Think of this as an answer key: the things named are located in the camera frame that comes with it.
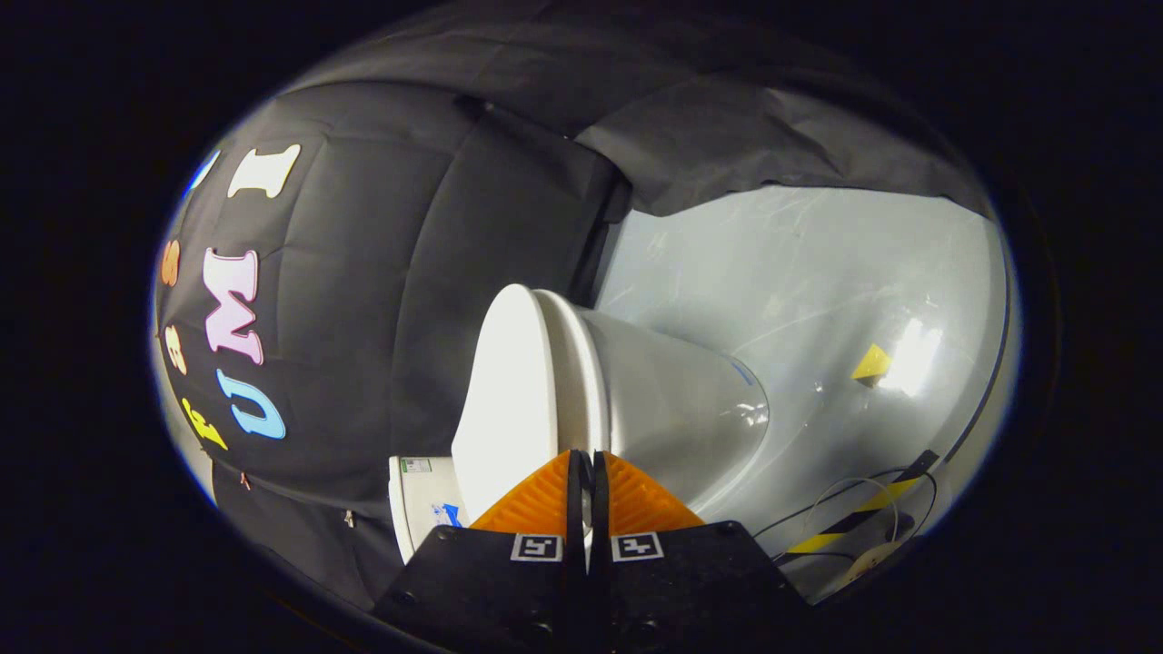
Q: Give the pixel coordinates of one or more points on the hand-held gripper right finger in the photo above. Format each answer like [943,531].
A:
[672,590]

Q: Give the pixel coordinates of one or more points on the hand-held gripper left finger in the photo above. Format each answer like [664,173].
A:
[509,590]

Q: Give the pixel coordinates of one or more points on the white toilet bowl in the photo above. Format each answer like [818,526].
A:
[672,400]

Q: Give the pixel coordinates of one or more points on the white toilet seat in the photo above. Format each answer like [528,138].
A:
[572,372]

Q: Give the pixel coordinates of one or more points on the black yellow striped tape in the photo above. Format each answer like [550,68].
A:
[863,513]

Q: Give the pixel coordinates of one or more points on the yellow tape piece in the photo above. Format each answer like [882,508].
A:
[872,363]

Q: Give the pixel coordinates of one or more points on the black backdrop cloth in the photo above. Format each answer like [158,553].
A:
[391,272]

